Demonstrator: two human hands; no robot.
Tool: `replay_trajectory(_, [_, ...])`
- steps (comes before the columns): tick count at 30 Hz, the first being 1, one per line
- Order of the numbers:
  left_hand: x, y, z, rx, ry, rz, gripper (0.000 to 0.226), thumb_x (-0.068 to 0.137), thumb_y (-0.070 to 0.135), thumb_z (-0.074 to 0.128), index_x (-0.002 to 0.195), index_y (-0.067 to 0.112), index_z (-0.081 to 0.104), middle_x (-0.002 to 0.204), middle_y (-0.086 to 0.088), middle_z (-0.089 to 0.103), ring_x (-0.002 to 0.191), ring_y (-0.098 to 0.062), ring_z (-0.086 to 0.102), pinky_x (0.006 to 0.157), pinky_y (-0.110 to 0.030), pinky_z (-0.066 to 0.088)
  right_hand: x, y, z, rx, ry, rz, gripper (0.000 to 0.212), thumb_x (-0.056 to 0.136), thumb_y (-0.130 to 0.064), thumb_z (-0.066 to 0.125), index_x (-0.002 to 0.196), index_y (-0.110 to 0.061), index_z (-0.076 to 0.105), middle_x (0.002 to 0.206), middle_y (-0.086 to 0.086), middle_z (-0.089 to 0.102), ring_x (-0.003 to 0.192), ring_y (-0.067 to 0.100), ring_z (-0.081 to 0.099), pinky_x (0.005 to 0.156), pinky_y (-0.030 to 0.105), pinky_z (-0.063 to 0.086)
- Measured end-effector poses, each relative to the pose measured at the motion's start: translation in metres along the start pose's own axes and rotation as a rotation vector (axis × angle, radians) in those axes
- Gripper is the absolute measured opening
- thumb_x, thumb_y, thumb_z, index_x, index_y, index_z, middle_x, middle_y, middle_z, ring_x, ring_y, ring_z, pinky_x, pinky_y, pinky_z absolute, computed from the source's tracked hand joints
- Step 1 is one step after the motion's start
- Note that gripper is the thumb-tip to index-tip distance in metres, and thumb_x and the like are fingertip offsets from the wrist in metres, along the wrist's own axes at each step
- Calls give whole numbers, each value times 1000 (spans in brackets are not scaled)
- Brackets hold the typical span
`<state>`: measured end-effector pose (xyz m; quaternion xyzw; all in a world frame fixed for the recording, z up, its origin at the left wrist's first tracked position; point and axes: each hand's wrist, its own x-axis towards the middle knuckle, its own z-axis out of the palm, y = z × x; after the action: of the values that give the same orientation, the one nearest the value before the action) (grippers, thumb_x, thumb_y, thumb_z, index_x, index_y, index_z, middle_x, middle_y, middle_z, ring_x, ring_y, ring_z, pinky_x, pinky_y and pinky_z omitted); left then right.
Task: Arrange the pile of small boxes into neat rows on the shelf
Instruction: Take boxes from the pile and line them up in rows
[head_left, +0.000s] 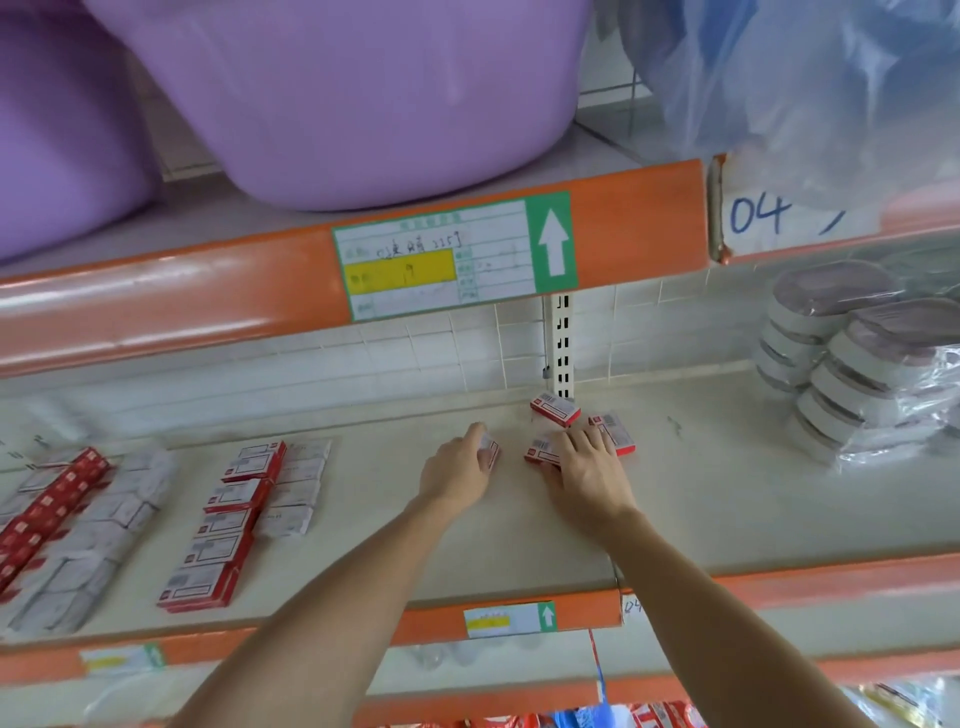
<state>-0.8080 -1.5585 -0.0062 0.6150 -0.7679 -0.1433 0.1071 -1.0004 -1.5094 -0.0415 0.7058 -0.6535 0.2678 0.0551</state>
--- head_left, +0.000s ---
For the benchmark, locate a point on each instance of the person's right hand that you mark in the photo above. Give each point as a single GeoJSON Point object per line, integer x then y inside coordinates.
{"type": "Point", "coordinates": [593, 480]}

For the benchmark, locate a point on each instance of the person's left hand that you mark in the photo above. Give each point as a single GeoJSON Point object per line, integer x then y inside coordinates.
{"type": "Point", "coordinates": [455, 473]}

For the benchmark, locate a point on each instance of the white shelf with orange edges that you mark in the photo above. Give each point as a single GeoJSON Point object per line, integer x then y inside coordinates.
{"type": "Point", "coordinates": [750, 480]}

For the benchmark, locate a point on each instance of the person's right forearm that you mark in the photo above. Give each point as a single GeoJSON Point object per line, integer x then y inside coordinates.
{"type": "Point", "coordinates": [735, 638]}

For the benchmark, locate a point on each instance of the person's left forearm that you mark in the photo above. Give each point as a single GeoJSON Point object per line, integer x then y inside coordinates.
{"type": "Point", "coordinates": [300, 630]}

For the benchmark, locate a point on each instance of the white perforated shelf upright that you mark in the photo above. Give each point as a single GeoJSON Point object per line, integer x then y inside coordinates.
{"type": "Point", "coordinates": [561, 342]}

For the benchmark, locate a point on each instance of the white handwritten label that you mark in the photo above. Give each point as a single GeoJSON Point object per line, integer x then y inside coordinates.
{"type": "Point", "coordinates": [780, 213]}
{"type": "Point", "coordinates": [632, 605]}

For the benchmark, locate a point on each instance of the small price label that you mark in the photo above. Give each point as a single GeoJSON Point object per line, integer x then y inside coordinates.
{"type": "Point", "coordinates": [507, 618]}
{"type": "Point", "coordinates": [120, 659]}

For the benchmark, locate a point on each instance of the large label with green arrow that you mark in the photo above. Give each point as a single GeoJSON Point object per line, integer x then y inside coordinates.
{"type": "Point", "coordinates": [450, 258]}

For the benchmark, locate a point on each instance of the pile of large red bags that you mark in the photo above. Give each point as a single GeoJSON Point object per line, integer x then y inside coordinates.
{"type": "Point", "coordinates": [645, 716]}

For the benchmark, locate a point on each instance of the stacks of wrapped containers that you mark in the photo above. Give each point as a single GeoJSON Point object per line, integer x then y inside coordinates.
{"type": "Point", "coordinates": [870, 360]}

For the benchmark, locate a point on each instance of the purple plastic basin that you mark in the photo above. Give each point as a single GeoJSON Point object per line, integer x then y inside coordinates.
{"type": "Point", "coordinates": [360, 90]}
{"type": "Point", "coordinates": [60, 135]}

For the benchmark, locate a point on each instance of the blue plastic bag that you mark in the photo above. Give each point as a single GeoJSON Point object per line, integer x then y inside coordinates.
{"type": "Point", "coordinates": [795, 75]}

